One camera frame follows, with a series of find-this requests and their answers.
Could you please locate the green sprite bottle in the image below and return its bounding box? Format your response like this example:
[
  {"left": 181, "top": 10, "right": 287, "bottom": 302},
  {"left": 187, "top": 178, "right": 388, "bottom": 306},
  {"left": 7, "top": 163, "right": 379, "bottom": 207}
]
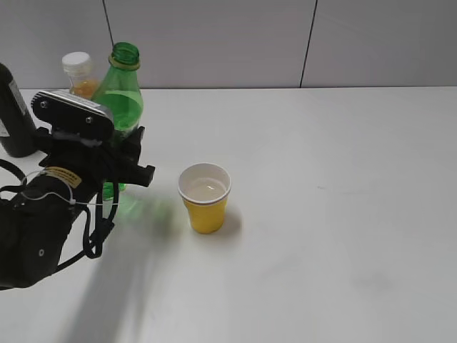
[{"left": 91, "top": 41, "right": 144, "bottom": 210}]

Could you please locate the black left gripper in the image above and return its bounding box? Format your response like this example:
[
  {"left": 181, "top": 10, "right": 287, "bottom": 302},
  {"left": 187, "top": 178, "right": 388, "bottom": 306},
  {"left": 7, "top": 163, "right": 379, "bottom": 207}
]
[{"left": 34, "top": 126, "right": 156, "bottom": 204}]

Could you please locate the yellow paper cup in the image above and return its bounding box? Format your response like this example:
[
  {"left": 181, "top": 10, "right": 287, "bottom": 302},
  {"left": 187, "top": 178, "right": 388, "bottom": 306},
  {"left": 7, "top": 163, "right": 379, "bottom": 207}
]
[{"left": 178, "top": 163, "right": 231, "bottom": 234}]

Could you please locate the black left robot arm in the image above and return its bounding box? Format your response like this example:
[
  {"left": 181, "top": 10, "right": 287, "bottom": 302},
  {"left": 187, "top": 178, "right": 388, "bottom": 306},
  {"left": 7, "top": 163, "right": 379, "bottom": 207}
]
[{"left": 1, "top": 126, "right": 155, "bottom": 290}]

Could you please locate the orange juice bottle white cap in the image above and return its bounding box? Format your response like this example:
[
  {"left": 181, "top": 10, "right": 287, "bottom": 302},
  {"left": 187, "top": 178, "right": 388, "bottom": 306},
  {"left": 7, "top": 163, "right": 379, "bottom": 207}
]
[{"left": 61, "top": 51, "right": 99, "bottom": 99}]

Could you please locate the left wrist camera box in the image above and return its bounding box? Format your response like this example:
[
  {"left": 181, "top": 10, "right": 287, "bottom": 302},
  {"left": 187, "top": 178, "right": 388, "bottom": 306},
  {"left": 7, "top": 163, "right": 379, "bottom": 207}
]
[{"left": 31, "top": 90, "right": 114, "bottom": 141}]

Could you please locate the dark glass bottle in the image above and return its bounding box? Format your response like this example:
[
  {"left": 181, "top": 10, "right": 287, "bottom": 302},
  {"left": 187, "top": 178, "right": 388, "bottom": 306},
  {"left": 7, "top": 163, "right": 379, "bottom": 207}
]
[{"left": 1, "top": 64, "right": 36, "bottom": 158}]

